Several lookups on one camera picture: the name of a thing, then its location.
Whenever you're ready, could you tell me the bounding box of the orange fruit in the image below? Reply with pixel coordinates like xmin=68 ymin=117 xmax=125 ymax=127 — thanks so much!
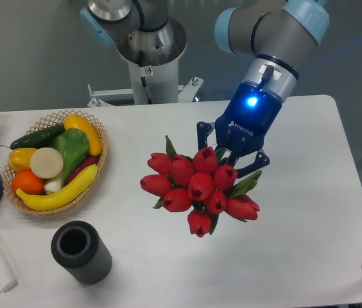
xmin=11 ymin=170 xmax=44 ymax=195

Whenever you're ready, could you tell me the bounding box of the green cucumber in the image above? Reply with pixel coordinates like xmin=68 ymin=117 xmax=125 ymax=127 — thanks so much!
xmin=0 ymin=124 xmax=65 ymax=150

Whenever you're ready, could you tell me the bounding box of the red tulip bouquet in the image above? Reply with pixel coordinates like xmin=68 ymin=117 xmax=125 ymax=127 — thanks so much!
xmin=140 ymin=138 xmax=262 ymax=237

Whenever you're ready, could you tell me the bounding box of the dark grey ribbed vase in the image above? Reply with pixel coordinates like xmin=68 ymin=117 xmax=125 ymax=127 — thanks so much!
xmin=51 ymin=221 xmax=112 ymax=285

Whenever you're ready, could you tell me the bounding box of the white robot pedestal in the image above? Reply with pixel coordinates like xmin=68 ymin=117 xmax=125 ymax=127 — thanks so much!
xmin=87 ymin=17 xmax=203 ymax=107

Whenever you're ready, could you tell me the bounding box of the purple eggplant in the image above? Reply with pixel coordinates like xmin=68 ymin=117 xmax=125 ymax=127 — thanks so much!
xmin=65 ymin=156 xmax=99 ymax=185

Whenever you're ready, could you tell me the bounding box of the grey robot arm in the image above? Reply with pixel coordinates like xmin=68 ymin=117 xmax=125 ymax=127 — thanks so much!
xmin=80 ymin=1 xmax=329 ymax=177

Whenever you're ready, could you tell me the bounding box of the yellow squash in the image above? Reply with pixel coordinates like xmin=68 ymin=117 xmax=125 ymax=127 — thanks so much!
xmin=64 ymin=114 xmax=102 ymax=156

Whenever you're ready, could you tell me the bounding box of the beige round disc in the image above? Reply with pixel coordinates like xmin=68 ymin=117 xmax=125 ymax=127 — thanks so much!
xmin=30 ymin=148 xmax=64 ymax=179

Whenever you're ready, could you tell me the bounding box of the yellow banana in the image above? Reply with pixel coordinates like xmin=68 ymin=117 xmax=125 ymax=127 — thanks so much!
xmin=16 ymin=164 xmax=98 ymax=211

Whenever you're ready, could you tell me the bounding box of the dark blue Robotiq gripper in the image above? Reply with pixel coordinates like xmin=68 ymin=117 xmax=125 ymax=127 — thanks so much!
xmin=196 ymin=83 xmax=282 ymax=178

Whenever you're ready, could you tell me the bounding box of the woven wicker basket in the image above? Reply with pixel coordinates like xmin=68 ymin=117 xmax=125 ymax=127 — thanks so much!
xmin=2 ymin=110 xmax=108 ymax=215

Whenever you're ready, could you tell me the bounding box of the green bok choy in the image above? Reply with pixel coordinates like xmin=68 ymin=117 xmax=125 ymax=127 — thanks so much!
xmin=44 ymin=128 xmax=89 ymax=194

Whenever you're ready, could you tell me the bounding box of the yellow bell pepper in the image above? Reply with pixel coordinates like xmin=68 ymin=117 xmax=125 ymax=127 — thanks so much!
xmin=8 ymin=148 xmax=37 ymax=173

